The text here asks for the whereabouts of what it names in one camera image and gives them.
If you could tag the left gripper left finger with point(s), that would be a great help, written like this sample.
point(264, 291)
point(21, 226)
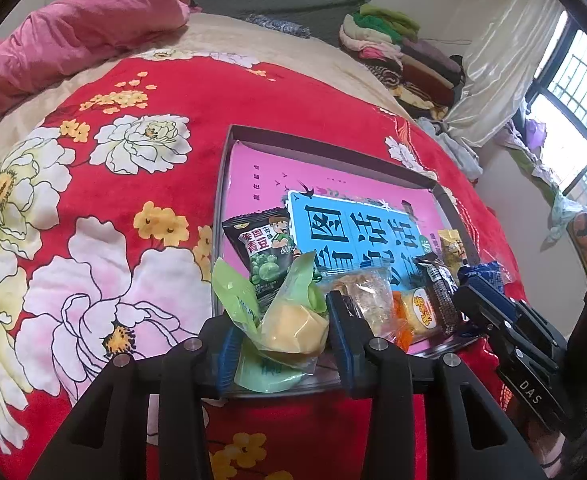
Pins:
point(105, 434)

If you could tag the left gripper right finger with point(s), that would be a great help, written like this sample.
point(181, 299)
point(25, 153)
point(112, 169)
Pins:
point(468, 434)

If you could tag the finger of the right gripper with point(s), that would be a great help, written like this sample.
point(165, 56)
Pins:
point(493, 319)
point(518, 309)

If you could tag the blue cookie snack pack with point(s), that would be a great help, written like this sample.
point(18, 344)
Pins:
point(491, 271)

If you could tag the dark brown cake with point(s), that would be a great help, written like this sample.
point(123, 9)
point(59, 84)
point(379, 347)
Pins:
point(441, 288)

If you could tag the yellow cartoon snack bar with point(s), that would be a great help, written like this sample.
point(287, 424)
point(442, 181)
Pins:
point(453, 252)

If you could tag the orange bread snack pack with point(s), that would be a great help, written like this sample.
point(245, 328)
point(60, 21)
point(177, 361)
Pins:
point(415, 317)

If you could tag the clear crispy cake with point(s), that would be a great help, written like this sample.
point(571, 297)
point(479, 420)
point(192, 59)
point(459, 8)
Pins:
point(370, 294)

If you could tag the light green pastry pack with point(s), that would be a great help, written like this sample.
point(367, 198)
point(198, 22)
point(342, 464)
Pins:
point(281, 344)

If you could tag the green pea snack pack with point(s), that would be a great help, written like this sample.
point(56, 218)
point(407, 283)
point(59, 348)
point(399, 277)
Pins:
point(264, 243)

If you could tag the person hand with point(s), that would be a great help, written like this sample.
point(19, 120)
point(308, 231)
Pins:
point(545, 445)

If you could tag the floral basket with clothes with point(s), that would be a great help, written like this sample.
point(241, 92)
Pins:
point(464, 158)

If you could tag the clothes on window sill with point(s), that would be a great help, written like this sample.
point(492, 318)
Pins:
point(567, 217)

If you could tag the pink and blue book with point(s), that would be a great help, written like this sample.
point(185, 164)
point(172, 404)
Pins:
point(344, 217)

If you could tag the red floral blanket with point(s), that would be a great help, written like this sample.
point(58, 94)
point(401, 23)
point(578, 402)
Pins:
point(107, 212)

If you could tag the dark shallow box tray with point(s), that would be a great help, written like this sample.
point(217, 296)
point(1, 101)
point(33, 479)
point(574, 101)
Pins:
point(326, 375)

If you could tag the window with grille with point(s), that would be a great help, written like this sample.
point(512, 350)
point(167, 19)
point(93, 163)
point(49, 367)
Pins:
point(557, 102)

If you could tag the stack of folded clothes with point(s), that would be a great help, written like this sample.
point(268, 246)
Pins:
point(420, 77)

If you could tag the cream curtain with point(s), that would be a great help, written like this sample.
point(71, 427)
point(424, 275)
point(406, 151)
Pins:
point(500, 65)

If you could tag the dark patterned pillow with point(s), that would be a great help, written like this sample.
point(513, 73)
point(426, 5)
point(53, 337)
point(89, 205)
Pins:
point(278, 25)

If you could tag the pink quilt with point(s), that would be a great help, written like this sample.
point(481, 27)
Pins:
point(68, 36)

